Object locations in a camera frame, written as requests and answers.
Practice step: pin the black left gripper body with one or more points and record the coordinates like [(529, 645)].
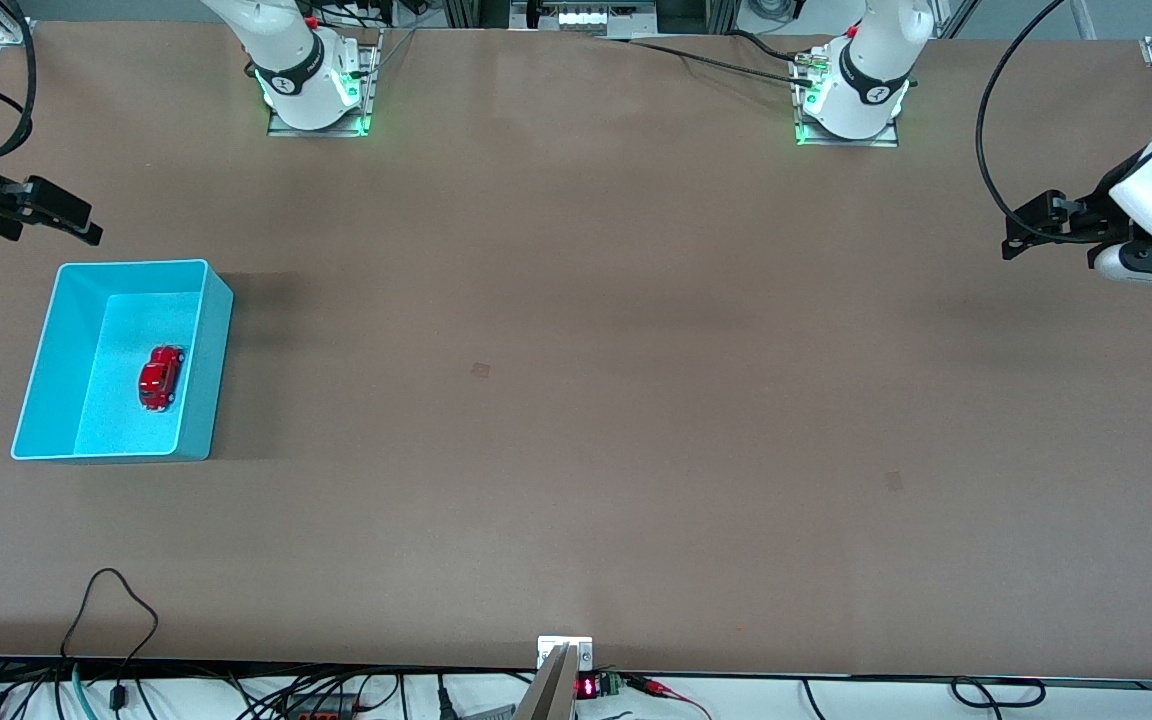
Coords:
[(1095, 214)]

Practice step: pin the red beetle toy car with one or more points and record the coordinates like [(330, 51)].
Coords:
[(161, 377)]

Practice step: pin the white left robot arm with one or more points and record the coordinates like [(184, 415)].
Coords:
[(861, 70)]

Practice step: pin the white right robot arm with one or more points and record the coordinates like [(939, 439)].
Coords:
[(296, 50)]

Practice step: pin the blue plastic box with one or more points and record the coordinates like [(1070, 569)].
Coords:
[(106, 330)]

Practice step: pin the black orange power strip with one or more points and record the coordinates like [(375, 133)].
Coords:
[(321, 708)]

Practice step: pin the red clip lead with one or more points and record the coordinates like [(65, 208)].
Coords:
[(658, 688)]

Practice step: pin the red display electronics module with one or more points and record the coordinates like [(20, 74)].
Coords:
[(586, 687)]

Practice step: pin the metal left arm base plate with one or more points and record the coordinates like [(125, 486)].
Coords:
[(886, 138)]

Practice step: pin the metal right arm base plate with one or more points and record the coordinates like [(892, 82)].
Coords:
[(372, 90)]

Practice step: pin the aluminium frame with lights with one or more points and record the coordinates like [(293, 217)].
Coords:
[(581, 18)]

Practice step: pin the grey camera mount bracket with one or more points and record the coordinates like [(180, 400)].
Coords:
[(556, 690)]

